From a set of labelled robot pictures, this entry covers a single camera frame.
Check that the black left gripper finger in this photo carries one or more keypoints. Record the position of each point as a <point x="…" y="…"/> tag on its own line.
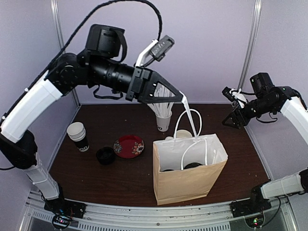
<point x="153" y="99"/>
<point x="162" y="87"/>

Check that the white straw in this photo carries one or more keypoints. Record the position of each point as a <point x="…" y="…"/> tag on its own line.
<point x="188" y="112"/>

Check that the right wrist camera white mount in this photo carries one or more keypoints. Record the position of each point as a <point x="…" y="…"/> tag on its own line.
<point x="235" y="97"/>

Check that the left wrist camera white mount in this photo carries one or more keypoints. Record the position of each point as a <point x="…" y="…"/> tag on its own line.
<point x="155" y="51"/>

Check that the paper cup holding straws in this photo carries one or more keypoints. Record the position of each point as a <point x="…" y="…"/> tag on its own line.
<point x="163" y="122"/>

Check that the stack of paper cups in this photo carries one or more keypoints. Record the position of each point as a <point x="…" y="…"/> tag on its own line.
<point x="77" y="133"/>

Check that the aluminium front rail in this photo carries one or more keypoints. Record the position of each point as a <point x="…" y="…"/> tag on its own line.
<point x="212" y="217"/>

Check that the right aluminium wall post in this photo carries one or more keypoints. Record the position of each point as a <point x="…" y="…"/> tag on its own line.
<point x="251" y="42"/>

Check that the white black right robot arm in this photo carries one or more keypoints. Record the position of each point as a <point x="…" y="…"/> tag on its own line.
<point x="272" y="100"/>

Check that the stack of black lids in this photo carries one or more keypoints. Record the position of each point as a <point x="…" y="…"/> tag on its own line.
<point x="105" y="155"/>

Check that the brown paper bag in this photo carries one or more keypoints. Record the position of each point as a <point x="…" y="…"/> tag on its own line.
<point x="186" y="184"/>

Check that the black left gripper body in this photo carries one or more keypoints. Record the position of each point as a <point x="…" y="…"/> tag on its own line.
<point x="137" y="86"/>

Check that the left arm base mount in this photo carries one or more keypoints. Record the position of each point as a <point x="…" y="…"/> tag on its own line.
<point x="63" y="211"/>

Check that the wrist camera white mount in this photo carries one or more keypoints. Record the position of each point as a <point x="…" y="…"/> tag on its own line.
<point x="235" y="97"/>
<point x="155" y="51"/>

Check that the bundle of white wrapped straws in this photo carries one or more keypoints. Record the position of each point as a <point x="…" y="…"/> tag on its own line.
<point x="162" y="110"/>

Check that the cream ceramic mug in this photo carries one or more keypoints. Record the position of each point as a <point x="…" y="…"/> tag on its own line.
<point x="182" y="133"/>

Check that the red floral plate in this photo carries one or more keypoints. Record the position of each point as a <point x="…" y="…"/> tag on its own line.
<point x="129" y="146"/>

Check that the aluminium wall post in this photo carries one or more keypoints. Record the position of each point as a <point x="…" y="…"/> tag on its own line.
<point x="251" y="42"/>
<point x="59" y="33"/>

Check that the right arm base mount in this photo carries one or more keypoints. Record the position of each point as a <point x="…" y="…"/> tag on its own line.
<point x="252" y="209"/>

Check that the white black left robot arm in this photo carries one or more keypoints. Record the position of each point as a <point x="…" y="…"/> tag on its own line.
<point x="96" y="65"/>

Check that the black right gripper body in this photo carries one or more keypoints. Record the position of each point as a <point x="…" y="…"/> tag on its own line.
<point x="236" y="112"/>

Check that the left aluminium wall post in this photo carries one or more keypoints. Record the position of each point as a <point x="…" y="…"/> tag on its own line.
<point x="59" y="33"/>

